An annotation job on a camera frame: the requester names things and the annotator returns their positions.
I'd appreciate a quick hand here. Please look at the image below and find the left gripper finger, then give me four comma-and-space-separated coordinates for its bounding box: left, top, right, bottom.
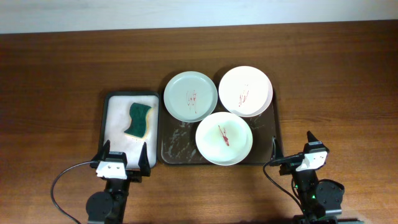
96, 140, 110, 161
138, 142, 151, 177

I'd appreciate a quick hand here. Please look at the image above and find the green yellow scrub sponge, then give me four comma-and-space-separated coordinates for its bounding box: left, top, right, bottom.
124, 103, 152, 138

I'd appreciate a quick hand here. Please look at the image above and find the cream white plate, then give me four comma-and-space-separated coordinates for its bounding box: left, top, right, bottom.
195, 112, 253, 166

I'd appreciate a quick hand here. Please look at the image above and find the pale pink plate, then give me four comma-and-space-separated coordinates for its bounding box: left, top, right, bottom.
218, 66, 273, 118

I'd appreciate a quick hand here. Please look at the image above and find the pale green plate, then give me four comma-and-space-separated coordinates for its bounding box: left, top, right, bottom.
164, 71, 218, 123

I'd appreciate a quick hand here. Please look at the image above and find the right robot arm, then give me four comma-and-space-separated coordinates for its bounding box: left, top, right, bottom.
266, 131, 345, 223

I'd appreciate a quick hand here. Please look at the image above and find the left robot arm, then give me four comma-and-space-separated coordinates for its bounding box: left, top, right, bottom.
86, 141, 151, 224

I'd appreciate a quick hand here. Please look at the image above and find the large brown serving tray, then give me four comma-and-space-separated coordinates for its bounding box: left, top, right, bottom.
157, 92, 283, 166

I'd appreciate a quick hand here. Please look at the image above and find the small black tray white mat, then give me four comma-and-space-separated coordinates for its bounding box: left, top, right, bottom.
98, 91, 160, 169

